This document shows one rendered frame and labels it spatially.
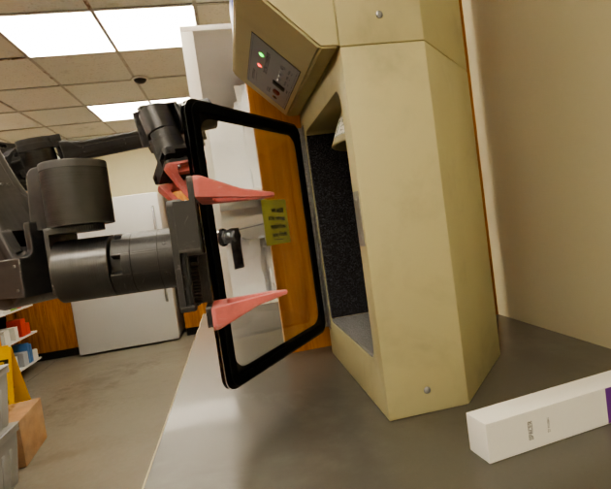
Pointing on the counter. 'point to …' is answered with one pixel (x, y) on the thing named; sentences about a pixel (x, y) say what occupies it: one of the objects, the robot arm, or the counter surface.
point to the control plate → (263, 79)
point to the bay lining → (337, 227)
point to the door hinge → (314, 226)
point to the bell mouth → (339, 137)
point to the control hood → (287, 41)
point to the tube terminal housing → (411, 202)
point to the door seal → (217, 239)
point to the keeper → (359, 218)
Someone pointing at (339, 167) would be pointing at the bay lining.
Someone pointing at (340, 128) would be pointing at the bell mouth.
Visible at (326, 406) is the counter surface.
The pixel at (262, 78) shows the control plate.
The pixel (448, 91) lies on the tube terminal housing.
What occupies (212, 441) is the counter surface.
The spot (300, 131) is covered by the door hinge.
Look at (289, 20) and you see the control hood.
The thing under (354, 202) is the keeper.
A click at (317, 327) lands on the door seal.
